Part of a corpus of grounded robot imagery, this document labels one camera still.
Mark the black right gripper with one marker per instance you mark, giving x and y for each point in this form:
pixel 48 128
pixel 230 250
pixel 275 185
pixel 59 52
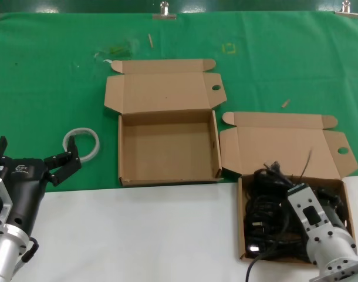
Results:
pixel 336 217

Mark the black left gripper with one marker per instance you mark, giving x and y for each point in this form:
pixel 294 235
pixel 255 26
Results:
pixel 23 188

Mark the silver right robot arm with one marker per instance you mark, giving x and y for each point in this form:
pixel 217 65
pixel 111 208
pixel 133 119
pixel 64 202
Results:
pixel 334 249

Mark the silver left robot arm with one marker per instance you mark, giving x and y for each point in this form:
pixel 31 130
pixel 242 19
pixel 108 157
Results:
pixel 3 255

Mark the smaller open cardboard box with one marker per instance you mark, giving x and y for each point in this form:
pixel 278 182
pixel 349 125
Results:
pixel 270 141

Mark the larger open cardboard box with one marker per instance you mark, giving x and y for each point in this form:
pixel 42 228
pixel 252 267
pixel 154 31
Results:
pixel 167 147

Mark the clear tape roll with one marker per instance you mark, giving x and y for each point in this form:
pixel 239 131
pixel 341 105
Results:
pixel 79 130

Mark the green table cloth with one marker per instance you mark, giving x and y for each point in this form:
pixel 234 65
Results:
pixel 35 73

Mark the short wooden piece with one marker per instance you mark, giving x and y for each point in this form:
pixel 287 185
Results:
pixel 285 103

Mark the clear plastic wrapper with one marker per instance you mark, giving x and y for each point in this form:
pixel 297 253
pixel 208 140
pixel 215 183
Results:
pixel 118 50

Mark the thin wooden stick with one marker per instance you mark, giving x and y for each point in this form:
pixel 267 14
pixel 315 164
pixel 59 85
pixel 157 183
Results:
pixel 150 40

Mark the metal binder clip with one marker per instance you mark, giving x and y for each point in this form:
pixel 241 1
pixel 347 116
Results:
pixel 164 16
pixel 346 13

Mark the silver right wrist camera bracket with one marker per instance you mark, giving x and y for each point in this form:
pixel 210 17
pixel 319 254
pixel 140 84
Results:
pixel 305 205

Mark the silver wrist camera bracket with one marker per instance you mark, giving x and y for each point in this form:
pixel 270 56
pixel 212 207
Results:
pixel 0 191
pixel 305 205

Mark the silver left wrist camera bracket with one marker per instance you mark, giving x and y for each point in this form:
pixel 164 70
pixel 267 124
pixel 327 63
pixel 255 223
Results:
pixel 0 191

